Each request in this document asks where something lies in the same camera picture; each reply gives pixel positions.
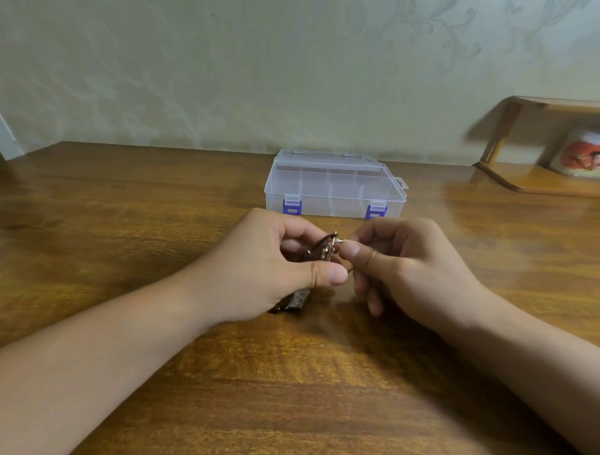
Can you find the person's left hand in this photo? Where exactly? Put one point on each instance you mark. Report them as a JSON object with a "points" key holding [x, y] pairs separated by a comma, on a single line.
{"points": [[248, 272]]}

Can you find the person's right hand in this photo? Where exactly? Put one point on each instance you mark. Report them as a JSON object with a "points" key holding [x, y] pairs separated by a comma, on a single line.
{"points": [[422, 272]]}

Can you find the clear plastic organizer box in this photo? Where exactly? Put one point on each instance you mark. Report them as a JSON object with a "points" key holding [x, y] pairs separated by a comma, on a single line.
{"points": [[333, 183]]}

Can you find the person's right forearm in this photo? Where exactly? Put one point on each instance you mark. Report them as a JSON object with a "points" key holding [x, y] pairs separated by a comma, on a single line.
{"points": [[539, 375]]}

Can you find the person's left forearm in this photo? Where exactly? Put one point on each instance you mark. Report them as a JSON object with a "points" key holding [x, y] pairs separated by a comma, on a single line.
{"points": [[89, 375]]}

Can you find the wooden shelf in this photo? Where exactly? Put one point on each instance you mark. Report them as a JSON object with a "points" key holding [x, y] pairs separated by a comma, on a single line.
{"points": [[539, 178]]}

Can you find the white printed mug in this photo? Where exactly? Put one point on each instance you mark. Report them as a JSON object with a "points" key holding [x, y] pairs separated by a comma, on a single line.
{"points": [[579, 155]]}

